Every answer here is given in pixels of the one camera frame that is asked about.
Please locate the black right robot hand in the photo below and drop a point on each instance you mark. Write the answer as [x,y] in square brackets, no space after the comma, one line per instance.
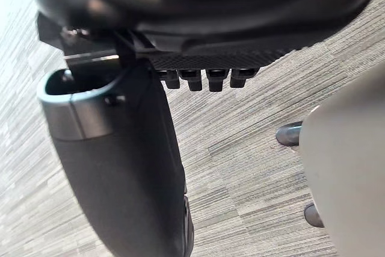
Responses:
[126,154]

